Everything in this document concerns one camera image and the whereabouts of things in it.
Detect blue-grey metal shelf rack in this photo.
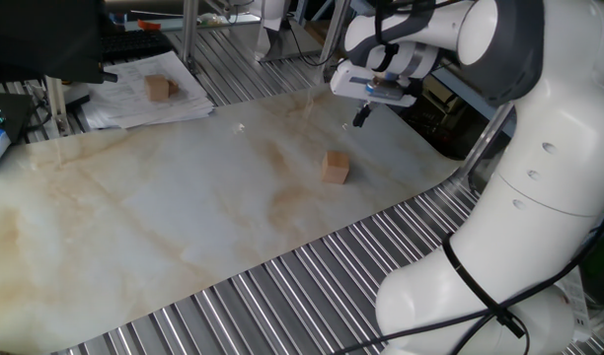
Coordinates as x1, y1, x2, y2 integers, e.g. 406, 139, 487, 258
429, 66, 520, 139

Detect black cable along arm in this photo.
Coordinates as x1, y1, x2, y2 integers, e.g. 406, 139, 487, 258
331, 0, 604, 355

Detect black monitor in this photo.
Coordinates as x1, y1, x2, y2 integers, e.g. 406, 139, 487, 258
0, 0, 119, 86

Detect black keyboard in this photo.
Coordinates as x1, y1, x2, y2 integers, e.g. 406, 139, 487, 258
100, 29, 176, 63

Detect light wooden cube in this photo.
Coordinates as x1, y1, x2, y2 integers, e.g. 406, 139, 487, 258
321, 150, 351, 185
143, 74, 171, 103

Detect aluminium profile post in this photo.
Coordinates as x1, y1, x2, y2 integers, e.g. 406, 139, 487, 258
452, 102, 516, 181
43, 75, 70, 138
320, 0, 353, 84
181, 0, 201, 75

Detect stack of printed papers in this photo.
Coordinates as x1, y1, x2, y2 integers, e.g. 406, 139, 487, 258
80, 50, 215, 131

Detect black flat device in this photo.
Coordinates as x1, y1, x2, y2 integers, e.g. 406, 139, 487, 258
0, 92, 36, 145

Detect grey wrist camera blue cap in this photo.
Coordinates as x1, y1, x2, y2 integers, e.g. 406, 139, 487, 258
364, 77, 422, 103

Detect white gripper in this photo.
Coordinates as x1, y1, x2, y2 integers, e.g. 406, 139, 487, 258
330, 59, 418, 128

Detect black electronic equipment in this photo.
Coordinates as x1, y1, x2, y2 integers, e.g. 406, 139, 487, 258
398, 73, 486, 160

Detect marble pattern mat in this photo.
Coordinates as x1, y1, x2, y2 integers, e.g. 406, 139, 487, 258
0, 83, 464, 355

